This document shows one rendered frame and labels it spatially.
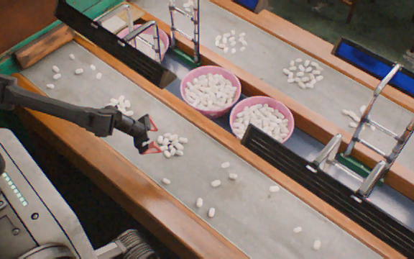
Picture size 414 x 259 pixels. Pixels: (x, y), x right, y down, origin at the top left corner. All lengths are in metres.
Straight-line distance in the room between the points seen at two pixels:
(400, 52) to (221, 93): 1.90
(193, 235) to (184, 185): 0.22
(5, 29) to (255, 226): 1.32
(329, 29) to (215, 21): 1.43
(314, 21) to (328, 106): 1.70
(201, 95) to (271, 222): 0.66
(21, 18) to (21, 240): 1.38
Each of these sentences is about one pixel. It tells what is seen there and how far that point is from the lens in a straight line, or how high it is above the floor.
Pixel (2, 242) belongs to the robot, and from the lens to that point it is 0.89.
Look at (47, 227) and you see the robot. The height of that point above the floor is 1.45.
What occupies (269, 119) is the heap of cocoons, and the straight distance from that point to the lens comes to 1.88.
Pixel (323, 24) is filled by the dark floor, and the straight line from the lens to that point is 3.60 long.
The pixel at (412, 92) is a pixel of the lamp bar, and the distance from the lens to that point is 1.70.
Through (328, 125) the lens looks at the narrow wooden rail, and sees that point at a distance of 1.89.
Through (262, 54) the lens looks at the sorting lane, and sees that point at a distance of 2.16.
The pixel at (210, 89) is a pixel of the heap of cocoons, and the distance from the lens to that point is 1.99.
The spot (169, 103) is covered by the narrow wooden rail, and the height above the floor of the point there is 0.76.
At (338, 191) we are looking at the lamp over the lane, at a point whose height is 1.10.
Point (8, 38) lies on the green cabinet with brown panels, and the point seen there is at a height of 0.92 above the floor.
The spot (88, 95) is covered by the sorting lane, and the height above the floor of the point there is 0.74.
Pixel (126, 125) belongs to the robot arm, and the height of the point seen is 1.05.
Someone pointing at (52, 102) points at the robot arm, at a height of 1.12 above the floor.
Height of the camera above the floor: 2.20
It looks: 53 degrees down
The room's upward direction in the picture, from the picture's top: 1 degrees clockwise
